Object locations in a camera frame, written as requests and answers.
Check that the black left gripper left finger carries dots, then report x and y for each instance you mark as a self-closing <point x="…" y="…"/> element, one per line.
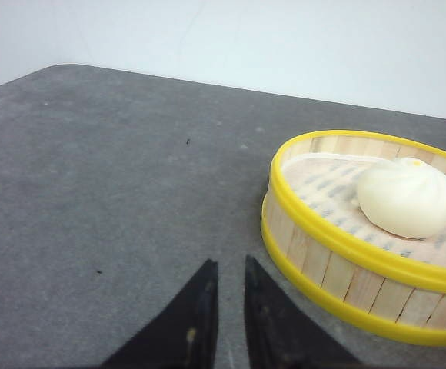
<point x="183" y="335"/>

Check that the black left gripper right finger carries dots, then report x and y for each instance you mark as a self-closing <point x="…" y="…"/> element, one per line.
<point x="279" y="334"/>

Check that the one-bun bamboo steamer tier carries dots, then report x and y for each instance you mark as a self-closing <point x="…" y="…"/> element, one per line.
<point x="320" y="240"/>

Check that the white bun in single tier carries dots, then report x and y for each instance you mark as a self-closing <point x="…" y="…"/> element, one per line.
<point x="404" y="196"/>

